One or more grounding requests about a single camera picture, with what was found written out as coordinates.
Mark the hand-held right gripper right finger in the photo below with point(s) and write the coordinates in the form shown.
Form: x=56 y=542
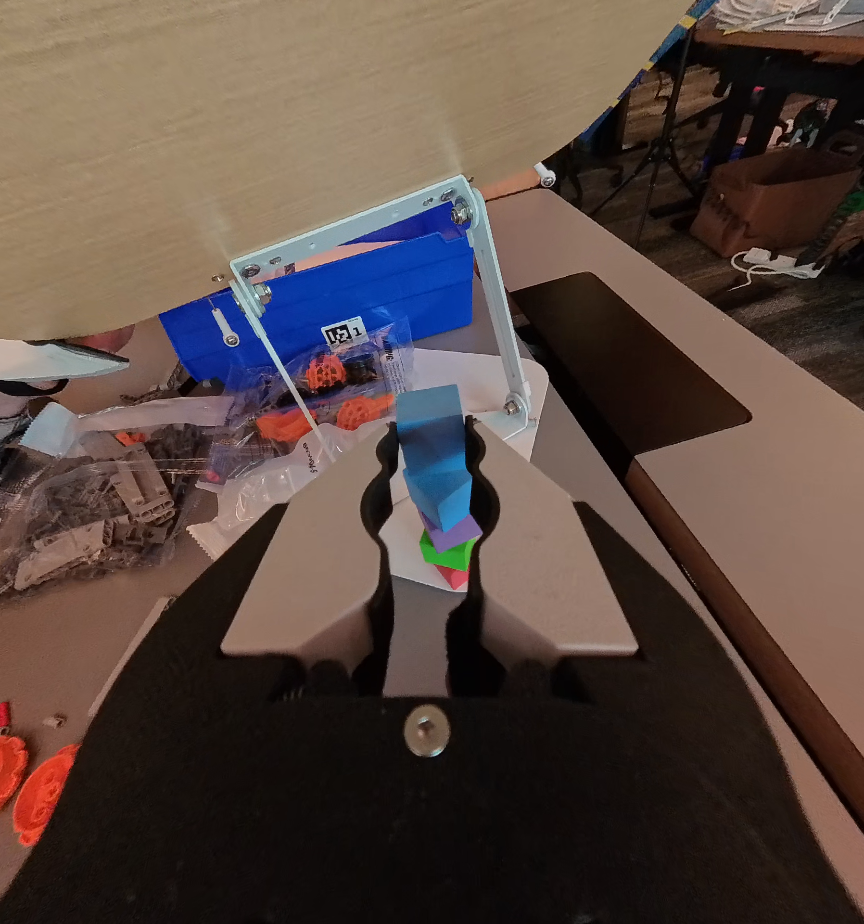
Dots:
x=555 y=592

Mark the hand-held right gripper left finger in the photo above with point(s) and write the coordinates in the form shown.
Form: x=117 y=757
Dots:
x=309 y=592

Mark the red foam block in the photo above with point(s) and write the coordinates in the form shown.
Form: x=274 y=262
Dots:
x=453 y=576

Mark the purple foam block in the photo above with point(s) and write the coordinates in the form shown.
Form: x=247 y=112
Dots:
x=461 y=534

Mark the green foam block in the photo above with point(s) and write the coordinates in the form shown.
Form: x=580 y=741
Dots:
x=446 y=556

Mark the blue foam block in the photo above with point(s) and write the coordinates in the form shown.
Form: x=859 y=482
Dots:
x=439 y=498
x=432 y=426

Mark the grey desk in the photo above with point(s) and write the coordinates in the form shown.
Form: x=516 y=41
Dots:
x=764 y=541

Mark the crinkled bag of orange gears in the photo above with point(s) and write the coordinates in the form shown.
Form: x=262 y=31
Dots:
x=273 y=491

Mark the clear bag of mixed parts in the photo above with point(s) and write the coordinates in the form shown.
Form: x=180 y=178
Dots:
x=100 y=505

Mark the long grey beam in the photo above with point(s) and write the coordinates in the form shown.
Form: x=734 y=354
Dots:
x=132 y=650

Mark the blue box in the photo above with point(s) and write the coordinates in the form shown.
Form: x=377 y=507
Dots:
x=374 y=289

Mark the small red pin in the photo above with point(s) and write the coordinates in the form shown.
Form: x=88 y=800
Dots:
x=2 y=716

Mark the white power strip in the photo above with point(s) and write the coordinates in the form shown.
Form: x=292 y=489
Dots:
x=778 y=265

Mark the brown cardboard box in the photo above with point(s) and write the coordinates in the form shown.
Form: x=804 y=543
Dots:
x=771 y=195

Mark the black tripod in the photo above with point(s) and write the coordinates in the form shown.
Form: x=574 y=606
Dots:
x=664 y=148

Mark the white crossbar bracket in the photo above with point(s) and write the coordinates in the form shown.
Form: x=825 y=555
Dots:
x=345 y=224

